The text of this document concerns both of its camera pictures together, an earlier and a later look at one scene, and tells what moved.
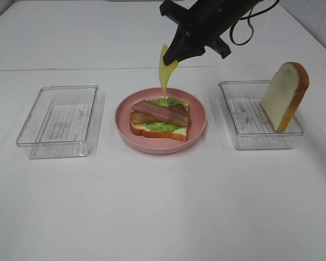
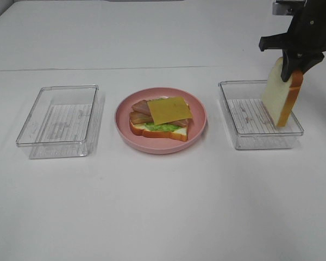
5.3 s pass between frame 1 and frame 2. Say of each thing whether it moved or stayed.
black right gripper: moved
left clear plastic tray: stayed
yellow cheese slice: moved
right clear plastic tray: stayed
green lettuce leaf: stayed
